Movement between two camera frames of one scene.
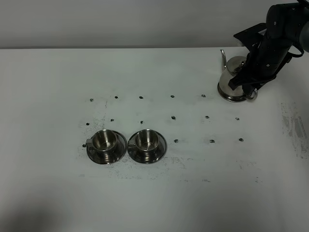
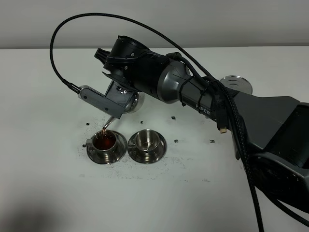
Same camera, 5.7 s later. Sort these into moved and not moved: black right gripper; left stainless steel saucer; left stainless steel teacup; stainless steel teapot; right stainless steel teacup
Moved: black right gripper; stainless steel teapot
Not moved: left stainless steel teacup; right stainless steel teacup; left stainless steel saucer
